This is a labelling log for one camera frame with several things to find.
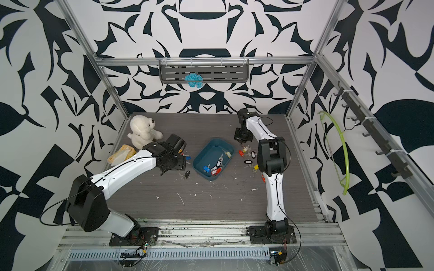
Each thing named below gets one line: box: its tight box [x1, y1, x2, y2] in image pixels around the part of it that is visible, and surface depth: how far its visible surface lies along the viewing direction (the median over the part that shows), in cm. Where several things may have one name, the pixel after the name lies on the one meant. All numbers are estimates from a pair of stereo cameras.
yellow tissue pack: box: [107, 144, 137, 166], surface depth 98 cm
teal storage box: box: [192, 137, 235, 182], surface depth 100 cm
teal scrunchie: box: [184, 72, 205, 89], surface depth 93 cm
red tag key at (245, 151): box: [238, 146, 252, 157], surface depth 104 cm
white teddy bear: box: [127, 115, 164, 150], surface depth 93 cm
